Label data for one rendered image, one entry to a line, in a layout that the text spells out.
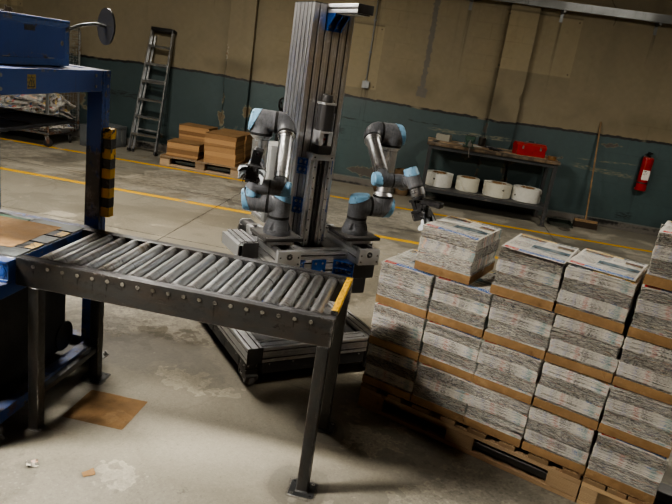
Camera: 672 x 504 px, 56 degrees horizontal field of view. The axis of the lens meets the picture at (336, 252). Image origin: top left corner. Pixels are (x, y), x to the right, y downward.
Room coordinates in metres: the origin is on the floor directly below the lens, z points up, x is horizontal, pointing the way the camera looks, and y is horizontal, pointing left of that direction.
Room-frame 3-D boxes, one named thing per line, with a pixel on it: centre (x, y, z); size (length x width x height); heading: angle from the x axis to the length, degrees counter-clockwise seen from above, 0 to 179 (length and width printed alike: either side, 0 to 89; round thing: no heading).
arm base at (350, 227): (3.54, -0.09, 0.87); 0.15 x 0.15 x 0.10
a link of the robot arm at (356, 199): (3.54, -0.10, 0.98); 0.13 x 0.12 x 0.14; 107
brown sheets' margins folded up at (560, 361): (2.90, -0.83, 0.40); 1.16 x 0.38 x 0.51; 60
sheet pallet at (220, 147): (9.19, 2.05, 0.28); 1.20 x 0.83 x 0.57; 83
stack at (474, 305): (2.90, -0.83, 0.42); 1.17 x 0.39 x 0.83; 60
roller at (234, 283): (2.57, 0.41, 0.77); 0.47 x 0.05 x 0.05; 173
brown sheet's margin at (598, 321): (2.69, -1.20, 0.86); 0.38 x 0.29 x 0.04; 149
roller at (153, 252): (2.62, 0.86, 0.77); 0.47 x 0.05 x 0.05; 173
